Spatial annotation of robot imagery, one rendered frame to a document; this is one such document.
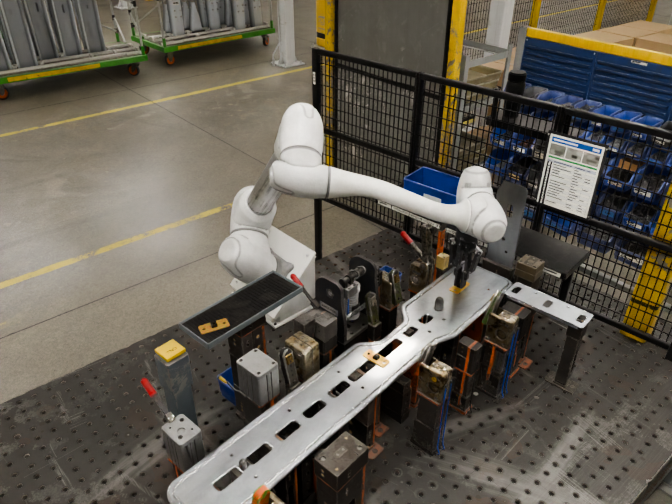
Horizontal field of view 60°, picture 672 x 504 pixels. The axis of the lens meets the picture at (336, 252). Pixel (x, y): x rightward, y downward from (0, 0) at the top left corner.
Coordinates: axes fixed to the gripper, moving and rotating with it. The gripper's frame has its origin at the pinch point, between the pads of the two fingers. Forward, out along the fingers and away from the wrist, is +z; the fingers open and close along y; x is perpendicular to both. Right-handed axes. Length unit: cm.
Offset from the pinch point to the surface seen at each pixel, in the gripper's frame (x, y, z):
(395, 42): 172, -162, -26
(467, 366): -21.8, 18.4, 15.3
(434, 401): -43.0, 19.8, 13.7
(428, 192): 35, -39, -7
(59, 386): -109, -94, 37
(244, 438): -94, -6, 7
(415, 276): -2.5, -17.1, 6.5
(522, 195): 26.6, 5.2, -24.1
